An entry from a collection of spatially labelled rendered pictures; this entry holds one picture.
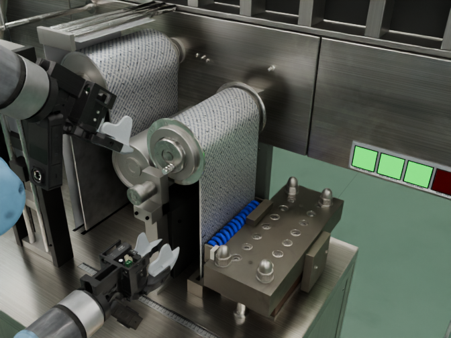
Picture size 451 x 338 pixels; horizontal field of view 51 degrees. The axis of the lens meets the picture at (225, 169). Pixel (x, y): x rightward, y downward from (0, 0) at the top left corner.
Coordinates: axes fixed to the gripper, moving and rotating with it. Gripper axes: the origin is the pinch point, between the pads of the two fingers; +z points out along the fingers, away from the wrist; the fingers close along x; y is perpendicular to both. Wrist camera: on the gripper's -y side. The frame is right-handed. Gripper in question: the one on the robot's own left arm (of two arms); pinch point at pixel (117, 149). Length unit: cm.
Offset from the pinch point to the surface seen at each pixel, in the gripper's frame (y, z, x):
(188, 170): 1.7, 18.8, -3.0
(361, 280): -12, 193, -17
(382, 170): 18, 48, -33
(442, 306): -9, 197, -55
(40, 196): -15.4, 16.8, 29.2
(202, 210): -4.8, 26.7, -5.1
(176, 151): 4.3, 15.3, -1.1
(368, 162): 19, 47, -30
